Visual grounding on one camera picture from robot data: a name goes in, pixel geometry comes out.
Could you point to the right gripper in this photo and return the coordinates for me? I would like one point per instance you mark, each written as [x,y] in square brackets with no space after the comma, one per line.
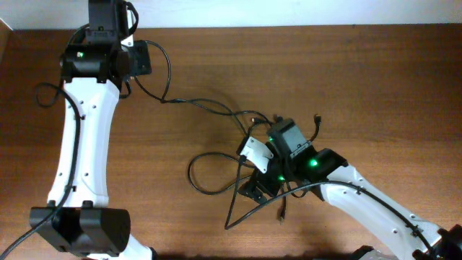
[258,188]

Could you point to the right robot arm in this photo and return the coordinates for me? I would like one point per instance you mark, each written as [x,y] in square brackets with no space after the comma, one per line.
[289,157]

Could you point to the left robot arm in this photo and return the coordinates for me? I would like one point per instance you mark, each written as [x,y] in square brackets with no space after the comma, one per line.
[95,66]

